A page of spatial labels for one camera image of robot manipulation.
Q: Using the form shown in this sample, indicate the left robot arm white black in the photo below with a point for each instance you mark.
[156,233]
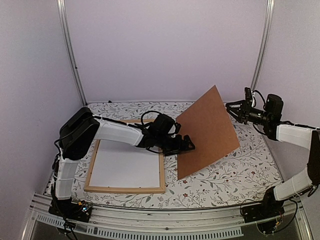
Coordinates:
[84,127]

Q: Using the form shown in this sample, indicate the aluminium corner post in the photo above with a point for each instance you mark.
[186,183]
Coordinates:
[62,12]
[269,11]

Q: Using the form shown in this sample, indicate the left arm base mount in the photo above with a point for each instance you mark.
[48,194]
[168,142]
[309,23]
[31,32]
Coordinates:
[78,211]

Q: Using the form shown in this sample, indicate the floral patterned table cover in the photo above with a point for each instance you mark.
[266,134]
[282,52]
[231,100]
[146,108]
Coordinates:
[239,177]

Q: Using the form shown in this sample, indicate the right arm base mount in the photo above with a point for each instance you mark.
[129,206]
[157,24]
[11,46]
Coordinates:
[269,207]

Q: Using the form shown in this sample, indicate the front aluminium rail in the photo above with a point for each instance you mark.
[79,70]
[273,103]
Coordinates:
[123,223]

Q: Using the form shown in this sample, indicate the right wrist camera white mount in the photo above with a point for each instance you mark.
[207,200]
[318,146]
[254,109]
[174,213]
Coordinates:
[249,98]

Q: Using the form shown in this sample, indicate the light wooden picture frame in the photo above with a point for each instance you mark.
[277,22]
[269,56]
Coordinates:
[162,175]

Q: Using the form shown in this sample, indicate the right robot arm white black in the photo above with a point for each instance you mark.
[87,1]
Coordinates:
[302,140]

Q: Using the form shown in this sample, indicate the left aluminium corner post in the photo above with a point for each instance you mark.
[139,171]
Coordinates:
[62,12]

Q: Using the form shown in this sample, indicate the right aluminium corner post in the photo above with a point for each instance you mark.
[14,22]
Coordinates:
[269,11]

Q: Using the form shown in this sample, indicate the brown frame backing board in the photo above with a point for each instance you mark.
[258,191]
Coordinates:
[210,129]

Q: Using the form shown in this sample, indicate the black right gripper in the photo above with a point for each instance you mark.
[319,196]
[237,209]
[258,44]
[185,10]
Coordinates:
[244,108]

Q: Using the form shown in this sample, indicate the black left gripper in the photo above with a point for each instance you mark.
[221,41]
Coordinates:
[179,148]

